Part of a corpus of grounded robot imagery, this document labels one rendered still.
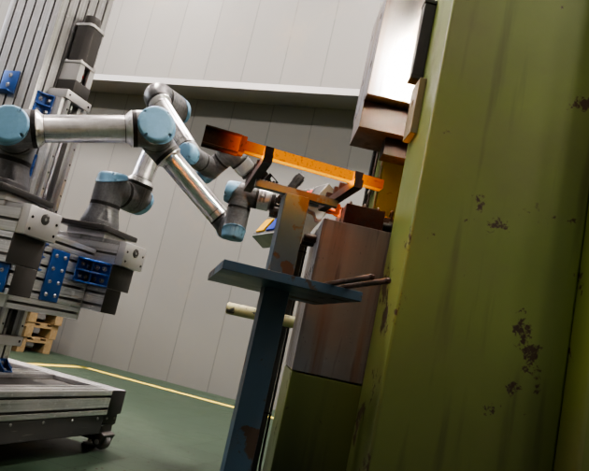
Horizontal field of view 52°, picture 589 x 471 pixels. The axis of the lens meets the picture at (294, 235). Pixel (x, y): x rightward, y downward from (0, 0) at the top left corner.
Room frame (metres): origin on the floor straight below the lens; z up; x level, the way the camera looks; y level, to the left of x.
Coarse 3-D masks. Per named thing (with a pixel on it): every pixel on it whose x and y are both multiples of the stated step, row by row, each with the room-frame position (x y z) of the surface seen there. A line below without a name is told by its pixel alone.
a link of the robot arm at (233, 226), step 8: (232, 208) 1.90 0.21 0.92; (240, 208) 1.90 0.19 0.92; (248, 208) 1.91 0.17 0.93; (232, 216) 1.90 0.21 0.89; (240, 216) 1.90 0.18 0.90; (248, 216) 1.92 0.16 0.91; (224, 224) 1.91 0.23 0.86; (232, 224) 1.89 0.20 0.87; (240, 224) 1.90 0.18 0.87; (224, 232) 1.90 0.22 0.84; (232, 232) 1.90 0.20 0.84; (240, 232) 1.90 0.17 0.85; (232, 240) 1.95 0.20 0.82; (240, 240) 1.92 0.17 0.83
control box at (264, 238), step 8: (328, 184) 2.36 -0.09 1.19; (312, 192) 2.42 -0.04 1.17; (320, 192) 2.36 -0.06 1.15; (328, 192) 2.37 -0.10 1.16; (312, 216) 2.35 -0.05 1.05; (312, 224) 2.35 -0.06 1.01; (264, 232) 2.50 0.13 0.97; (272, 232) 2.42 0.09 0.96; (304, 232) 2.34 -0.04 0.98; (256, 240) 2.61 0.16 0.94; (264, 240) 2.55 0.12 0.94; (264, 248) 2.62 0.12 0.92
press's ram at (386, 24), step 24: (384, 0) 1.87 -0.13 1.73; (408, 0) 1.82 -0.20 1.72; (384, 24) 1.81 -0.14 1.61; (408, 24) 1.82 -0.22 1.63; (384, 48) 1.81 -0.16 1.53; (408, 48) 1.82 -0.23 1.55; (384, 72) 1.81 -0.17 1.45; (408, 72) 1.82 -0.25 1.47; (360, 96) 2.03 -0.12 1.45; (384, 96) 1.82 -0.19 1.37; (408, 96) 1.82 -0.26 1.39
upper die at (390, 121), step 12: (360, 108) 1.93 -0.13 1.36; (372, 108) 1.86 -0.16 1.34; (384, 108) 1.87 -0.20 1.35; (396, 108) 1.87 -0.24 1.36; (360, 120) 1.86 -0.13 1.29; (372, 120) 1.86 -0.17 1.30; (384, 120) 1.87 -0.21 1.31; (396, 120) 1.87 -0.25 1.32; (360, 132) 1.91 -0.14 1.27; (372, 132) 1.89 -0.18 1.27; (384, 132) 1.87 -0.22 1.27; (396, 132) 1.87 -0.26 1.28; (360, 144) 2.03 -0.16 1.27; (372, 144) 2.00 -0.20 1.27
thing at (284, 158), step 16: (208, 128) 1.25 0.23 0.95; (208, 144) 1.25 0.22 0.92; (224, 144) 1.27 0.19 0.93; (240, 144) 1.26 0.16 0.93; (256, 144) 1.27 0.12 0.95; (272, 160) 1.30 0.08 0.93; (288, 160) 1.29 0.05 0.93; (304, 160) 1.29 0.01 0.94; (336, 176) 1.31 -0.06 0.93; (352, 176) 1.32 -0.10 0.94; (368, 176) 1.32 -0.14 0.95
